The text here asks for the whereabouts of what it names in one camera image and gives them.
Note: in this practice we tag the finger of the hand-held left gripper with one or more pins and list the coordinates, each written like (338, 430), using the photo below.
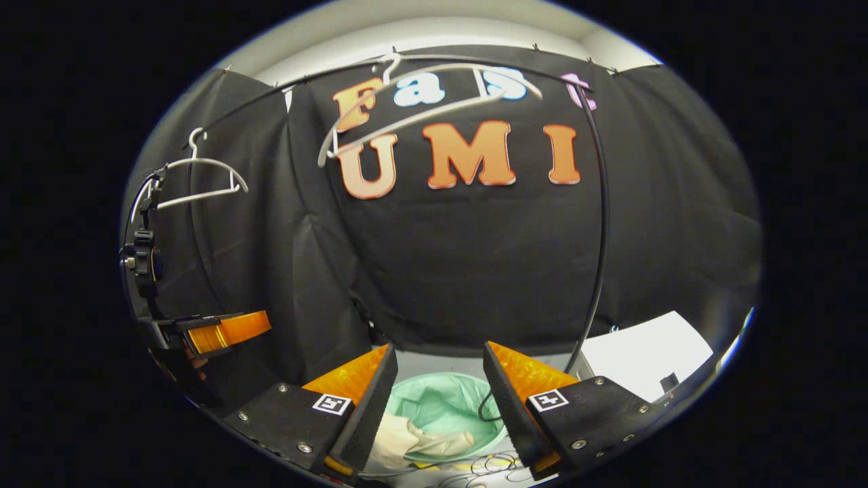
(230, 331)

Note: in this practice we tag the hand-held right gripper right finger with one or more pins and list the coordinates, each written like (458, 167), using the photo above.
(512, 413)

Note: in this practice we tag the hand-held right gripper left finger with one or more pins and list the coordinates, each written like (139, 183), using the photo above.
(369, 413)

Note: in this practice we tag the cream button shirt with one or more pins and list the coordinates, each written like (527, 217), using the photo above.
(407, 440)

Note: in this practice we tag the green laundry hamper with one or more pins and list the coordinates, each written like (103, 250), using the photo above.
(447, 407)

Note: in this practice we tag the white empty hanger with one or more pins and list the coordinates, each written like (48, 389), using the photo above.
(203, 163)

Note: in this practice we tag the white hanger with shirt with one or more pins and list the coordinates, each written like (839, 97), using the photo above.
(461, 67)

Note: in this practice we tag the white board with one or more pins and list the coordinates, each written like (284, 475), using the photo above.
(644, 352)

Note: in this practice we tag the black backdrop cloth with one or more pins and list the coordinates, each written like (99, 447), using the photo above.
(475, 271)

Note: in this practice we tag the black clothes rail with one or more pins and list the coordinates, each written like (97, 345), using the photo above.
(603, 224)

